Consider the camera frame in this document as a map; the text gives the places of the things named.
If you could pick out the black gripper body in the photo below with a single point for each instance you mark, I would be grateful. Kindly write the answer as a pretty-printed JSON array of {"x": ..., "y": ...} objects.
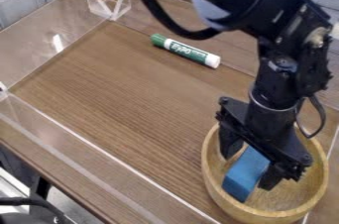
[{"x": 265, "y": 127}]

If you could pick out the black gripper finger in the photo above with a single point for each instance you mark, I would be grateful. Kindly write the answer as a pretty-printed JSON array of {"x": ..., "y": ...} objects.
[
  {"x": 271, "y": 177},
  {"x": 231, "y": 142}
]

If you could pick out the blue rectangular block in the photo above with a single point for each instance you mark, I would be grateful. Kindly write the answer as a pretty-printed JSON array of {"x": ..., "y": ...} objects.
[{"x": 243, "y": 175}]

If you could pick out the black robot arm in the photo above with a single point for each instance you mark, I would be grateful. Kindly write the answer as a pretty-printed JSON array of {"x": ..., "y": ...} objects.
[{"x": 292, "y": 32}]

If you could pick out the brown wooden bowl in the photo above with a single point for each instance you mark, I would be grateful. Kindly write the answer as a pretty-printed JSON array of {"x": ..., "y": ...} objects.
[{"x": 287, "y": 202}]

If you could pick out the green Expo marker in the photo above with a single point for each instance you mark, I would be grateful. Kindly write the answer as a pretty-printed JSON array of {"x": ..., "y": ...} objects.
[{"x": 185, "y": 51}]

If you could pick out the clear acrylic corner bracket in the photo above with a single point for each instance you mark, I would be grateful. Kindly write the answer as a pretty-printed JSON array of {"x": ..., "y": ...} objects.
[{"x": 109, "y": 9}]

